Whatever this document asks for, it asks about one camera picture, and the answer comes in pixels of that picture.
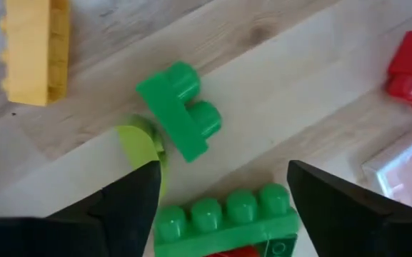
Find dark green toy brick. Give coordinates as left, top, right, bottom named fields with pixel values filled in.
left=261, top=233, right=298, bottom=257

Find lime green toy brick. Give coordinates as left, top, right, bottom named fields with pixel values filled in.
left=115, top=114, right=168, bottom=198

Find orange card box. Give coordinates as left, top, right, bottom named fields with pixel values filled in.
left=361, top=124, right=412, bottom=214

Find small red toy brick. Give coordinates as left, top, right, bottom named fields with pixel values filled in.
left=205, top=245, right=263, bottom=257

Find long green four-stud block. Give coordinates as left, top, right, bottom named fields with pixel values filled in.
left=153, top=182, right=302, bottom=257

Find long yellow toy brick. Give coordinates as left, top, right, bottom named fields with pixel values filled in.
left=0, top=0, right=71, bottom=107

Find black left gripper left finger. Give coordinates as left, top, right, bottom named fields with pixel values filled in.
left=0, top=160, right=163, bottom=257

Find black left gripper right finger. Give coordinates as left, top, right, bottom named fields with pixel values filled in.
left=286, top=159, right=412, bottom=257

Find green two-stud block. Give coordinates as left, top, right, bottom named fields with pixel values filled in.
left=135, top=61, right=223, bottom=164

